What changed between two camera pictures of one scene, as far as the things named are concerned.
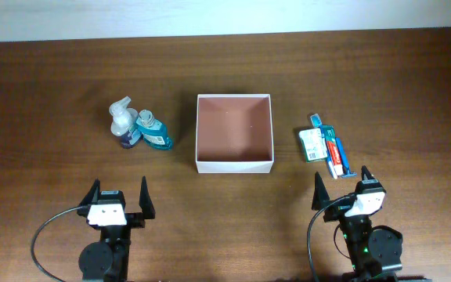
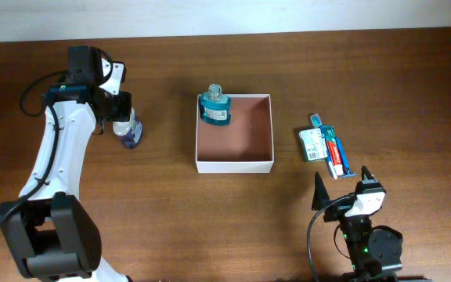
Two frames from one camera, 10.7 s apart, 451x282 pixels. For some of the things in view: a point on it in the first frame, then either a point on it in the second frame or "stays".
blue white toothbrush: x=316 y=121 stays
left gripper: x=145 y=202 → x=124 y=112
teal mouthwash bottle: x=153 y=131 → x=214 y=106
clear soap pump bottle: x=124 y=122 stays
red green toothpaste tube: x=333 y=149 stays
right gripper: x=320 y=195 stays
